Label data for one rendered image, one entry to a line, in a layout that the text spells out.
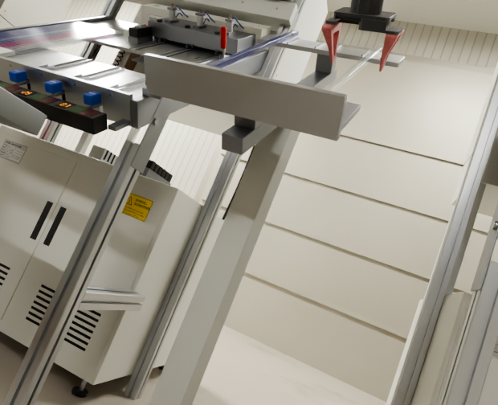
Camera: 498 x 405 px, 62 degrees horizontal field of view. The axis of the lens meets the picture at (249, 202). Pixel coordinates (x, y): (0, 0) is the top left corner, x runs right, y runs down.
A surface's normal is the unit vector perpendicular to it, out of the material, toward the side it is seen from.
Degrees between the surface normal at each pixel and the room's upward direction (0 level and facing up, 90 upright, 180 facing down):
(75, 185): 90
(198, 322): 90
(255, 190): 90
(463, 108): 90
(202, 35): 133
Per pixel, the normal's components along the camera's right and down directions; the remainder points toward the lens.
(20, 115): 0.88, 0.30
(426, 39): -0.29, -0.27
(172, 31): -0.43, 0.44
